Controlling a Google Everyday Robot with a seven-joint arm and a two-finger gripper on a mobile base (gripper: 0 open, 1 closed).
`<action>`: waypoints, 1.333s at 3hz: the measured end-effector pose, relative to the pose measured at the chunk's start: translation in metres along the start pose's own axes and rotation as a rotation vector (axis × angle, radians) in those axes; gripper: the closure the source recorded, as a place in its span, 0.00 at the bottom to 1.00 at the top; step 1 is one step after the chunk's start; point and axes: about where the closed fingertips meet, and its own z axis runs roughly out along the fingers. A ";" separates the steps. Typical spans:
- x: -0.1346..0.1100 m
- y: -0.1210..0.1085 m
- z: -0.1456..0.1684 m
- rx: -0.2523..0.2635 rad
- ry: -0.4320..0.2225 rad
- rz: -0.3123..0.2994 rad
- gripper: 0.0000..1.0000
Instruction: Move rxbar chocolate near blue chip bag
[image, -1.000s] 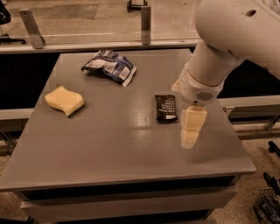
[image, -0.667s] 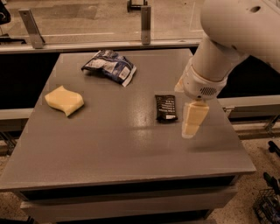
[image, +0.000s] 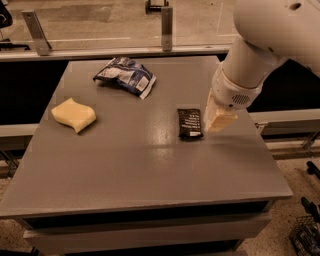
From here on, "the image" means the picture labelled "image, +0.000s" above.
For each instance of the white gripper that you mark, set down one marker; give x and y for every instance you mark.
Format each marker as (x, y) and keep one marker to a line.
(230, 90)

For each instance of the black rxbar chocolate bar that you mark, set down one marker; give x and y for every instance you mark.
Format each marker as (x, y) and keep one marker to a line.
(189, 123)

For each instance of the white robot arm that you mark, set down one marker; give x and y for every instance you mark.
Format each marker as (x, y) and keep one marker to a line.
(269, 33)

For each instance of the blue chip bag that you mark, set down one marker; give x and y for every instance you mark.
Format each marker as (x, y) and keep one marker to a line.
(128, 74)

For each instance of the grey table drawer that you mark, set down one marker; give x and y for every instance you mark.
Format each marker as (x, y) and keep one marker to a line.
(226, 229)

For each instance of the yellow sponge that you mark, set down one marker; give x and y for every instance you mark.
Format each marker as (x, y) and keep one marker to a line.
(74, 115)

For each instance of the black office chair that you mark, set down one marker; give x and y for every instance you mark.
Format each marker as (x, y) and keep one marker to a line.
(6, 21)

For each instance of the middle metal glass bracket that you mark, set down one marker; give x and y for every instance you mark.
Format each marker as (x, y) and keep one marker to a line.
(166, 28)

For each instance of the metal glass bracket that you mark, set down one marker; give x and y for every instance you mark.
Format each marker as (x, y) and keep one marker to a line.
(41, 44)
(166, 28)

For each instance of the black wire basket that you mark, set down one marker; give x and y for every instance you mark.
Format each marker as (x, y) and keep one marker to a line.
(305, 237)

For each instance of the left metal glass bracket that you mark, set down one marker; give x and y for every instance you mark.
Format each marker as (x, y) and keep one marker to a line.
(41, 44)

